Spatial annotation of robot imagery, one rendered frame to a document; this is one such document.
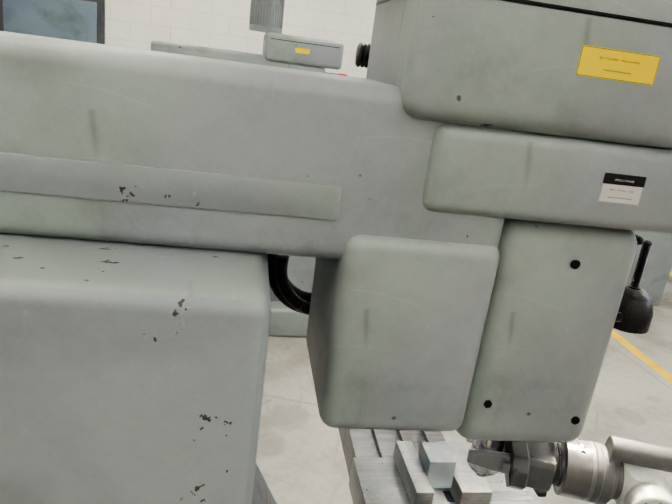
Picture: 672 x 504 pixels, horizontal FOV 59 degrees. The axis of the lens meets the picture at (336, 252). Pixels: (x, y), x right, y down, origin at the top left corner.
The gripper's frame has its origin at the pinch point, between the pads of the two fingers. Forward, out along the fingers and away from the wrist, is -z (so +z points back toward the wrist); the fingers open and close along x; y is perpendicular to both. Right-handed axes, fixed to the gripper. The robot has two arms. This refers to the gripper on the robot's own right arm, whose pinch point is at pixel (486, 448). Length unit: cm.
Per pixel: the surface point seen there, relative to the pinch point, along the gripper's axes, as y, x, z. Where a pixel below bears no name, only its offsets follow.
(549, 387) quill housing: -17.1, 9.1, 4.4
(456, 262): -34.2, 16.4, -10.7
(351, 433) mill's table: 27, -36, -24
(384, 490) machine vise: 20.5, -10.7, -14.5
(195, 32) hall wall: -67, -580, -312
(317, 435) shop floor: 123, -167, -53
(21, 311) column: -30, 41, -48
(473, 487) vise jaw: 16.7, -12.3, 1.3
